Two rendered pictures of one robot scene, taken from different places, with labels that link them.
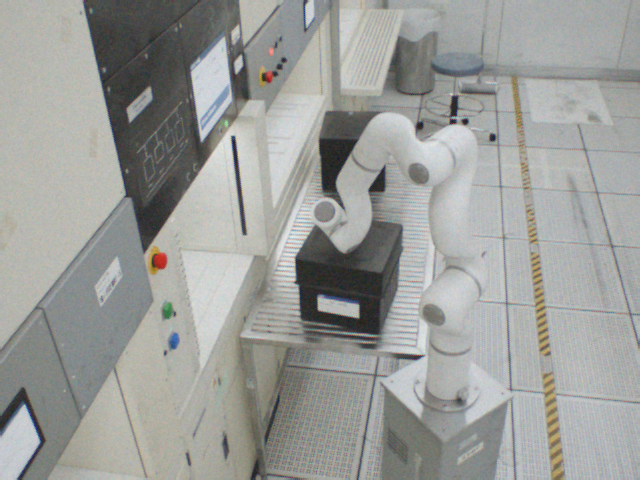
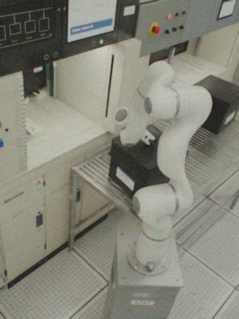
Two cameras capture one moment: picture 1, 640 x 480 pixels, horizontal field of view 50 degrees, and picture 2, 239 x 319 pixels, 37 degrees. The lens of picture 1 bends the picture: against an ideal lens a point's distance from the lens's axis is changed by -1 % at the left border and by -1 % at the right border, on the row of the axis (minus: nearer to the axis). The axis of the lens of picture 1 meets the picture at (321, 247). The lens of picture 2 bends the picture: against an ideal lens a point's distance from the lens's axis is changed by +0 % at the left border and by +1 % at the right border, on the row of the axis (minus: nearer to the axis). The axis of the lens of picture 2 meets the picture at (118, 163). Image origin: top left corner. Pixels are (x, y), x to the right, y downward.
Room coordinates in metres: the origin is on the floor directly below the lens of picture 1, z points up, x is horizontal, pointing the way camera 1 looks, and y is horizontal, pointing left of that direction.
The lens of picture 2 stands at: (0.46, -0.59, 2.07)
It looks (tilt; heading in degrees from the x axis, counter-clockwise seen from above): 40 degrees down; 26
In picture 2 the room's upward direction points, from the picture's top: 9 degrees clockwise
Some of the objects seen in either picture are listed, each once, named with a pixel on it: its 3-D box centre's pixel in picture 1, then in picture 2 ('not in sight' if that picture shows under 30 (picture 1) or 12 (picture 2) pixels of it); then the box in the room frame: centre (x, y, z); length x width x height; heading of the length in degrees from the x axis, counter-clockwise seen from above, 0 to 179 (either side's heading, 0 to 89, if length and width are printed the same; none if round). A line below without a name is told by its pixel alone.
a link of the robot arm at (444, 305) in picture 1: (448, 314); (154, 211); (1.39, -0.33, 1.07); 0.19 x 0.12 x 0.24; 142
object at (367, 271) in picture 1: (350, 249); (149, 150); (1.84, -0.09, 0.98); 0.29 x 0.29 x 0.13; 70
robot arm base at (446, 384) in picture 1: (448, 365); (152, 243); (1.42, -0.35, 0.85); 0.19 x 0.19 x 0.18
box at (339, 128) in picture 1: (355, 150); (213, 104); (2.72, -0.17, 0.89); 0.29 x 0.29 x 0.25; 82
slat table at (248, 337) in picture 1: (359, 307); (168, 192); (2.26, -0.15, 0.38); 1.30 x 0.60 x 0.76; 168
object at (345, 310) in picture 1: (350, 281); (144, 169); (1.84, -0.09, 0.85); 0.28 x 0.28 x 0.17; 70
